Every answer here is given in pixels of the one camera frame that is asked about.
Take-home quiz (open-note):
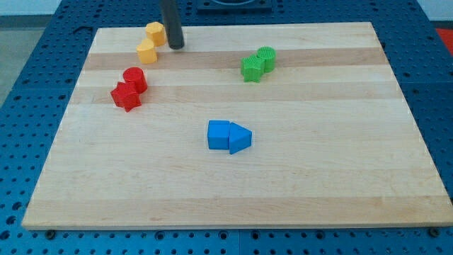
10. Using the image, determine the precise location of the yellow hexagon block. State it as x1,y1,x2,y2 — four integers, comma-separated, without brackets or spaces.
145,21,166,47

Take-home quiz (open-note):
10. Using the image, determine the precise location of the light wooden board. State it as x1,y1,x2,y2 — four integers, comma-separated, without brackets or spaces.
22,22,452,230

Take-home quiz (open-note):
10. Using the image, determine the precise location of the blue cube block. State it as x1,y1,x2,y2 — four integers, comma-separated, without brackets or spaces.
207,120,230,150

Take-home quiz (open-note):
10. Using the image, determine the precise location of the blue triangle block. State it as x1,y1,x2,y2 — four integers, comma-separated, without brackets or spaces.
229,123,253,154

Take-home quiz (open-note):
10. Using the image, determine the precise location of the green star block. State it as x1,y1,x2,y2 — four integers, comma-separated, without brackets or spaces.
241,55,265,83

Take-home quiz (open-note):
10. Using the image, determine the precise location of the green cylinder block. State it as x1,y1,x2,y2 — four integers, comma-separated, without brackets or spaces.
257,46,277,73

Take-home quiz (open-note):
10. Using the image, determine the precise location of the red cylinder block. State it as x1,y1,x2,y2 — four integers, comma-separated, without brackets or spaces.
122,67,148,94

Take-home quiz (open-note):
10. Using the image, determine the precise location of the yellow heart block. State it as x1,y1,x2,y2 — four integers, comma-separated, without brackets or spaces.
136,38,158,64

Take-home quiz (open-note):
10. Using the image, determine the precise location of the red star block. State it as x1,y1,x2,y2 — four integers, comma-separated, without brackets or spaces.
110,81,142,112

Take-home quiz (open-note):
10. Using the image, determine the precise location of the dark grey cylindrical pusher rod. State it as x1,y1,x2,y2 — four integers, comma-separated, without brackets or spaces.
159,0,185,50

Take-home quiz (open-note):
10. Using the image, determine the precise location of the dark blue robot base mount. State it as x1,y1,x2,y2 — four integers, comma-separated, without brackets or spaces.
194,0,273,13

